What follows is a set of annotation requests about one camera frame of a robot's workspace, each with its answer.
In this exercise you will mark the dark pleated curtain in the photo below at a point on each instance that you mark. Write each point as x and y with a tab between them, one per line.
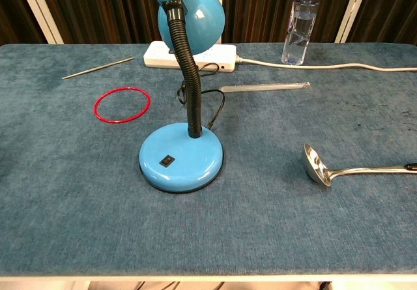
107	6

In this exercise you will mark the blue velvet tablecloth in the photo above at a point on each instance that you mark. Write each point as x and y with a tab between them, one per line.
97	189

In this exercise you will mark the clear plastic water bottle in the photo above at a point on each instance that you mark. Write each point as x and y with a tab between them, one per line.
299	29

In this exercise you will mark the thin metal rod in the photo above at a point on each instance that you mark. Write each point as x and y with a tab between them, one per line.
97	68

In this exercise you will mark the stainless steel ladle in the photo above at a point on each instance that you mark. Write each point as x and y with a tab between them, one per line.
316	166

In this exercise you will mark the white power strip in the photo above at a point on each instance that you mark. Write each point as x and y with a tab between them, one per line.
221	57

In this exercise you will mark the blue gooseneck desk lamp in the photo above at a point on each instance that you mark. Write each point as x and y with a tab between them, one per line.
181	154

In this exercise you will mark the white frame post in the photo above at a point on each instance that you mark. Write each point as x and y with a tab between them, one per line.
40	8
353	8

